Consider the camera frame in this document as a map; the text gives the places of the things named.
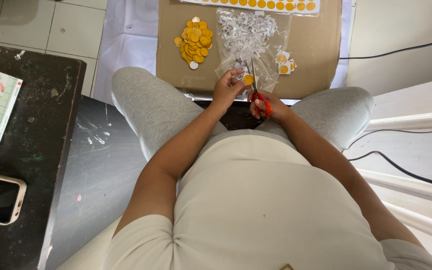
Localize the person's left hand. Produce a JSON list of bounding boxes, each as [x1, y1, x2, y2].
[[212, 68, 253, 113]]

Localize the person's right hand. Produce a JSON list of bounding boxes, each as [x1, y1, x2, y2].
[[247, 89, 292, 124]]

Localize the red-handled scissors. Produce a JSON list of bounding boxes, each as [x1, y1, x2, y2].
[[249, 58, 273, 119]]

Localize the clear plastic bag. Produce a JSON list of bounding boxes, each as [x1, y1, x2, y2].
[[214, 7, 292, 95]]

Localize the heap of white paper scraps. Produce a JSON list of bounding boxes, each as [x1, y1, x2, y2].
[[218, 11, 279, 72]]

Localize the brown cardboard sheet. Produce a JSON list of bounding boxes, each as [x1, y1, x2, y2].
[[155, 0, 343, 100]]

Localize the pile of yellow round stickers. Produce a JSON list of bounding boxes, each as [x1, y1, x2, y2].
[[173, 16, 214, 71]]

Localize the person's beige shirt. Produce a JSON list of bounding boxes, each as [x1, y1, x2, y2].
[[56, 129, 432, 270]]

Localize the white sheet of yellow stickers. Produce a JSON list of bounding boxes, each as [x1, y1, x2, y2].
[[178, 0, 321, 15]]

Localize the person's grey trousers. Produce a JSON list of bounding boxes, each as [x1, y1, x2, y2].
[[110, 66, 375, 163]]

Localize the black scuffed table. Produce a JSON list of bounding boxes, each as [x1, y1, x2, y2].
[[0, 41, 88, 270]]

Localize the black cable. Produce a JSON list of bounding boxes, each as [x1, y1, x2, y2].
[[348, 150, 432, 191], [341, 115, 432, 154], [338, 35, 432, 60]]

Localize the white frame rails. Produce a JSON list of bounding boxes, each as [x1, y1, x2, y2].
[[355, 110, 432, 246]]

